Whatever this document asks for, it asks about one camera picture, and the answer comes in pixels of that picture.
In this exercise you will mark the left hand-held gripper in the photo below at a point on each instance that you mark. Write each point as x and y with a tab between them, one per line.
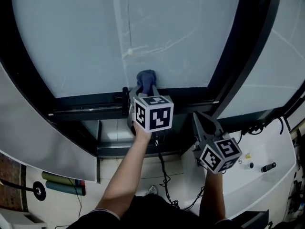
157	118

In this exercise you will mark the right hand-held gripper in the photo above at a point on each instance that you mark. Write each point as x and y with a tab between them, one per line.
220	155

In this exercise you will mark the blue cloth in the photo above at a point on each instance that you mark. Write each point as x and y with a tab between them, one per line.
146	81

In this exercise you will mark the black window frame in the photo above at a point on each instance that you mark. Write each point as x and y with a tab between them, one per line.
95	105

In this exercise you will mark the person's left forearm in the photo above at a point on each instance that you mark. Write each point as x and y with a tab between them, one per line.
126	173

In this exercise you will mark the person's right forearm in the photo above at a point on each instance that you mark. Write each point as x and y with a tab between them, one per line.
212	194

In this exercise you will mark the black window latch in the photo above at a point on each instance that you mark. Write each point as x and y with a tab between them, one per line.
125	101

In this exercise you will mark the large frosted window pane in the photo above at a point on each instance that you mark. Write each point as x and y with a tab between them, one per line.
95	37

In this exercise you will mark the narrow frosted window pane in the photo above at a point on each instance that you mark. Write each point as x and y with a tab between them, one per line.
274	68

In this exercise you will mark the small yellow object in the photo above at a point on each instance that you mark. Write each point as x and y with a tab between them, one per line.
248	155

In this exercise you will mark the small black knob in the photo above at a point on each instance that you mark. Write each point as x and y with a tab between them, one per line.
251	165

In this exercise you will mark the black cylinder tool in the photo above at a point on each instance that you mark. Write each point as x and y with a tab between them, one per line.
268	167

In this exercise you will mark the person's shoe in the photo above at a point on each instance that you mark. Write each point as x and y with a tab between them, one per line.
152	190

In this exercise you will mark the person's black clothing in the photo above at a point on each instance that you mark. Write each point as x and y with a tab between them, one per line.
152	213

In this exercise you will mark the black box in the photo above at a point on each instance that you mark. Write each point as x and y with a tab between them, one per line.
252	219

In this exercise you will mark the grey curved panel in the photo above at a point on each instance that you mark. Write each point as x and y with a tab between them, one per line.
35	132

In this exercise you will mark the olive green rolled mat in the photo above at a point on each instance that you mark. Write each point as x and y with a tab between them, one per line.
59	178

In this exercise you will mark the teal rolled mat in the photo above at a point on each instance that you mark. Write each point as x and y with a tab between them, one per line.
64	188

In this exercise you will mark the black round stand base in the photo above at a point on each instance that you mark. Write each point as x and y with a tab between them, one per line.
39	191

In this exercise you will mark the brick pattern mat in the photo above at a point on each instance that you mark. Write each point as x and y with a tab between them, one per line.
10	182

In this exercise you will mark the white plastic stool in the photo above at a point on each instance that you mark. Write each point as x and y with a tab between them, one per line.
19	219

